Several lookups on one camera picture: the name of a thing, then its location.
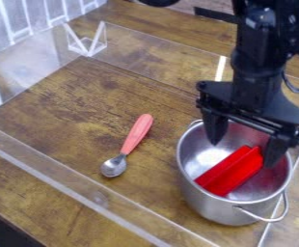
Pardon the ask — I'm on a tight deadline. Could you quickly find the black strip on table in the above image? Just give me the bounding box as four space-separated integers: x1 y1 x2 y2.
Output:
193 7 239 24

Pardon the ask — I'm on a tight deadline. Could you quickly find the silver steel pot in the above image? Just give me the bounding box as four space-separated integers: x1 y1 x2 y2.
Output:
176 120 292 226

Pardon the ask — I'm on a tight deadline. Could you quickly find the clear acrylic front barrier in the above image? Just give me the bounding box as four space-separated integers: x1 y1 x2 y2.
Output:
0 130 219 247

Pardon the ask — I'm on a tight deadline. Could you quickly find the clear acrylic triangle bracket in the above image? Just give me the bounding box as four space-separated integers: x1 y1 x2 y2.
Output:
63 21 108 57

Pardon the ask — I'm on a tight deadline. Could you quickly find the red rectangular block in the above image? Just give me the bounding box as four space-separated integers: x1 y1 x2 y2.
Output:
195 146 263 197

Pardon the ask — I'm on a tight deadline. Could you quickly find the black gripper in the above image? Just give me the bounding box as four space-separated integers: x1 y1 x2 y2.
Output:
196 68 299 168

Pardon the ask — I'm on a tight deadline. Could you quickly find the spoon with pink handle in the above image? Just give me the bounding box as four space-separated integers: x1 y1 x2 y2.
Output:
100 114 153 178

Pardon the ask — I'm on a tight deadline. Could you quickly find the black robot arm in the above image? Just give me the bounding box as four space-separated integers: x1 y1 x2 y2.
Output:
197 0 299 167

